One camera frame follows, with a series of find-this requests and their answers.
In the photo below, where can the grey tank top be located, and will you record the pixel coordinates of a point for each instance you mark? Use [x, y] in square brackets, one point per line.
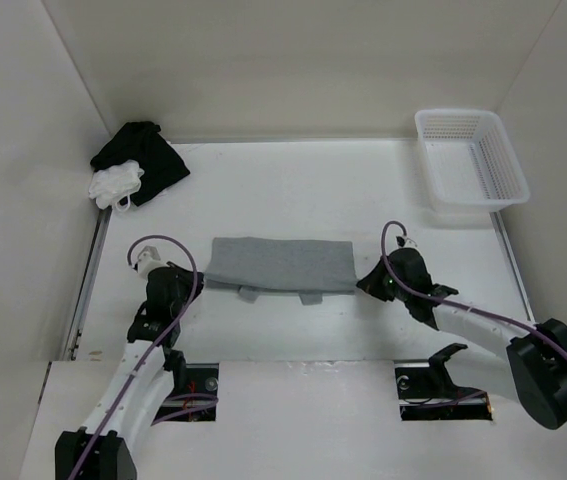
[309, 269]

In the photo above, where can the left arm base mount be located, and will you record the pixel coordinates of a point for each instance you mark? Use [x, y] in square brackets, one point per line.
[194, 397]

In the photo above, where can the black folded tank top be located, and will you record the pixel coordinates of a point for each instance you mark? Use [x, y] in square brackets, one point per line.
[141, 142]

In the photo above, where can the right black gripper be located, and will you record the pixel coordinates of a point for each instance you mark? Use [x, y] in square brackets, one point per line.
[371, 283]

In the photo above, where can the white folded tank top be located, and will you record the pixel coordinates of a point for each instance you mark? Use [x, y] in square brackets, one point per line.
[113, 187]

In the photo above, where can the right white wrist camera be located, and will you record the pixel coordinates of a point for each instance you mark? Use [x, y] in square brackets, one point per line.
[403, 241]

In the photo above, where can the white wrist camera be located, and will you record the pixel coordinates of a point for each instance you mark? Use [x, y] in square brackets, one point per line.
[403, 241]
[147, 261]

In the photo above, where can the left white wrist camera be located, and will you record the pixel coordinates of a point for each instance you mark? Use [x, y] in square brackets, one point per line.
[147, 261]

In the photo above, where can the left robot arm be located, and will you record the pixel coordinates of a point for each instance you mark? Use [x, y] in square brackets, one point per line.
[150, 369]

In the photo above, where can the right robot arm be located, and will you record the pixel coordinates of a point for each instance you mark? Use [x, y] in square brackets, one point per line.
[525, 363]

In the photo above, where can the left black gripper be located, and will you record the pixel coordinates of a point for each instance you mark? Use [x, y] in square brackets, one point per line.
[188, 278]

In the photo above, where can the white plastic basket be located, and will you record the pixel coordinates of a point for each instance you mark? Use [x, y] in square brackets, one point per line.
[468, 161]

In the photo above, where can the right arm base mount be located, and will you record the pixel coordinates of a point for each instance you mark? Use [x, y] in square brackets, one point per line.
[427, 393]

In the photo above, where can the left aluminium table rail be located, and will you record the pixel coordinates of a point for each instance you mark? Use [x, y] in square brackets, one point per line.
[75, 324]

